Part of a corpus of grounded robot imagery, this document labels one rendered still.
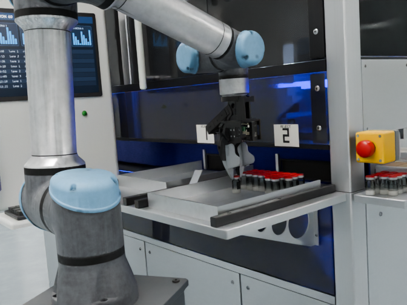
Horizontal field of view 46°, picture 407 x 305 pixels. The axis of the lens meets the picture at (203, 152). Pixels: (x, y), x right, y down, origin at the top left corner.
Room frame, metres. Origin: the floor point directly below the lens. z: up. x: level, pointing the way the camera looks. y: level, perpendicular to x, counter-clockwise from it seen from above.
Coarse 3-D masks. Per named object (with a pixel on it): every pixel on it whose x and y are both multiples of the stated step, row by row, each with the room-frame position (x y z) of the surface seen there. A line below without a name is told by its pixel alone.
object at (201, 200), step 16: (160, 192) 1.18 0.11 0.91; (176, 192) 1.21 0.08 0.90; (192, 192) 1.24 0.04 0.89; (208, 192) 1.27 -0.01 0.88; (224, 192) 1.26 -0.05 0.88; (240, 192) 1.24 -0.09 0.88; (256, 192) 1.23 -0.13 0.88; (272, 192) 1.06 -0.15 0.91; (288, 192) 1.09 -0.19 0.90; (160, 208) 1.12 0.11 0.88; (176, 208) 1.07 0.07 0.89; (192, 208) 1.02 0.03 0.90; (208, 208) 0.98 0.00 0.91; (224, 208) 0.97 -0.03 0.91; (240, 208) 1.00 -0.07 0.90
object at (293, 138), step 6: (276, 126) 1.32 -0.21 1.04; (282, 126) 1.30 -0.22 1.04; (288, 126) 1.29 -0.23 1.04; (294, 126) 1.27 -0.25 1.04; (276, 132) 1.32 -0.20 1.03; (282, 132) 1.30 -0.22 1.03; (294, 132) 1.27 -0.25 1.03; (276, 138) 1.32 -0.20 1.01; (282, 138) 1.30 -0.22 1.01; (288, 138) 1.29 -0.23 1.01; (294, 138) 1.27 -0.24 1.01; (276, 144) 1.32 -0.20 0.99; (282, 144) 1.30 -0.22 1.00; (288, 144) 1.29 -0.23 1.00; (294, 144) 1.27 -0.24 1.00
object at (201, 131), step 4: (196, 128) 1.59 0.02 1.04; (200, 128) 1.57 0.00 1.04; (204, 128) 1.56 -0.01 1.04; (200, 132) 1.57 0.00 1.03; (204, 132) 1.56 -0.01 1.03; (200, 136) 1.57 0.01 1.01; (204, 136) 1.56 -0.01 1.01; (208, 136) 1.54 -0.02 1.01; (212, 136) 1.53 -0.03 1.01; (200, 140) 1.57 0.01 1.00; (204, 140) 1.56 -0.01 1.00; (208, 140) 1.54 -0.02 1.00; (212, 140) 1.53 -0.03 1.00
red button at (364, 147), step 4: (364, 140) 1.08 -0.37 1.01; (368, 140) 1.09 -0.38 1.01; (360, 144) 1.08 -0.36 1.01; (364, 144) 1.08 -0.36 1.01; (368, 144) 1.07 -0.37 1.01; (372, 144) 1.08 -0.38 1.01; (356, 148) 1.09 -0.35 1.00; (360, 148) 1.08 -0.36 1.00; (364, 148) 1.08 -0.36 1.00; (368, 148) 1.07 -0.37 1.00; (372, 148) 1.07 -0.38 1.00; (360, 152) 1.08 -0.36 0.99; (364, 152) 1.08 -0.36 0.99; (368, 152) 1.07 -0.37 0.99; (372, 152) 1.08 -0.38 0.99; (360, 156) 1.09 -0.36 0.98; (364, 156) 1.08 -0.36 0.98; (368, 156) 1.08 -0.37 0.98
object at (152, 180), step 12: (156, 168) 1.58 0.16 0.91; (168, 168) 1.61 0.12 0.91; (180, 168) 1.64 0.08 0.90; (192, 168) 1.68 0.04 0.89; (252, 168) 1.50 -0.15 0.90; (120, 180) 1.48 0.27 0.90; (132, 180) 1.43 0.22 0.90; (144, 180) 1.37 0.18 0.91; (156, 180) 1.33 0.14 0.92; (168, 180) 1.51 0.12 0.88; (180, 180) 1.32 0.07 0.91
